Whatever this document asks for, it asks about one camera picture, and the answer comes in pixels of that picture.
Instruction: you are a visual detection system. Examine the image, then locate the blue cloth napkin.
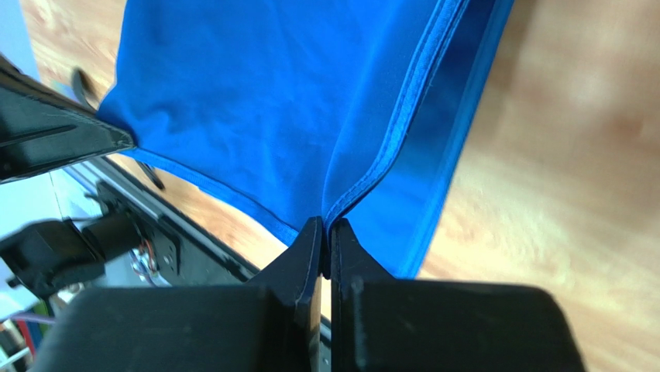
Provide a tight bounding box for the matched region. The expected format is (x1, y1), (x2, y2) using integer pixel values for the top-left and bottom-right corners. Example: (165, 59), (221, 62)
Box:
(98, 1), (513, 278)

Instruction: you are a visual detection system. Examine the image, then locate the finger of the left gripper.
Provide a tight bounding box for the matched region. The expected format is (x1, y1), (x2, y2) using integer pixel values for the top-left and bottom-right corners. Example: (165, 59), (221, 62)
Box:
(1, 57), (136, 184)

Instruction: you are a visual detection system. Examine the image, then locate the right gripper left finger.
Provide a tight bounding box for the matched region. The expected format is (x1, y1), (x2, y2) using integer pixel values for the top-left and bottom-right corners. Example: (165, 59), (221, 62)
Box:
(33, 217), (323, 371)

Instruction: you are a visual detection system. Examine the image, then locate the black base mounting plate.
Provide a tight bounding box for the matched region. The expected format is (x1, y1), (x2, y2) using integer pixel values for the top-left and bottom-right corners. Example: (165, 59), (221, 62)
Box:
(84, 160), (330, 342)

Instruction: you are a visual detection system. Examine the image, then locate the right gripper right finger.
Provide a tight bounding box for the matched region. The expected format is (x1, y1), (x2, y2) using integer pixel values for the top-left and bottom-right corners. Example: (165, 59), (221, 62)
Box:
(329, 219), (585, 371)

